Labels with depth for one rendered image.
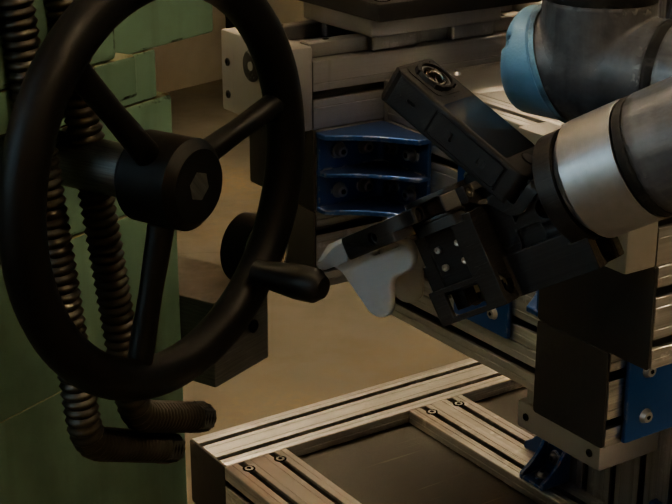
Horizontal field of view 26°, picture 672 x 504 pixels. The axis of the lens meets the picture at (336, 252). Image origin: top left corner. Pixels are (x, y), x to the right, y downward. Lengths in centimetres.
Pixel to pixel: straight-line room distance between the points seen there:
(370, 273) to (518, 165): 13
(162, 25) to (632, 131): 48
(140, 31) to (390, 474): 83
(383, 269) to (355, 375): 164
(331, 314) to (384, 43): 134
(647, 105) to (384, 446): 112
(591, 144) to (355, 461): 107
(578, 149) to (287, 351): 187
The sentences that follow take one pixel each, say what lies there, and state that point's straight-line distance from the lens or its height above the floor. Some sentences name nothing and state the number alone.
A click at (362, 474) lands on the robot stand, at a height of 21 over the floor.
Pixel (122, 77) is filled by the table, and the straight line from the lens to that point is 102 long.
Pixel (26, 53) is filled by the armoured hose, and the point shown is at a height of 89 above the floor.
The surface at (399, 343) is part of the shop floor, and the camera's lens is 272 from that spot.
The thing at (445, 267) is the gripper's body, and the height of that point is 76.
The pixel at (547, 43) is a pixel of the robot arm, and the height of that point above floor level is 89.
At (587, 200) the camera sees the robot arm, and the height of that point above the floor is 83.
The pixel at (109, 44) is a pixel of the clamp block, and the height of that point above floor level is 88.
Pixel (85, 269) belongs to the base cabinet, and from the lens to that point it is 117.
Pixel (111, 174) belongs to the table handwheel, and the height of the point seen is 81.
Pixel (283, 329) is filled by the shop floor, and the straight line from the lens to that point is 279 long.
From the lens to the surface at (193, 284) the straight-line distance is 129.
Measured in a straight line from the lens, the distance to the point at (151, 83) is 119.
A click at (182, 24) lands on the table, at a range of 121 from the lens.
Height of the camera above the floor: 108
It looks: 20 degrees down
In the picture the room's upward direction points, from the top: straight up
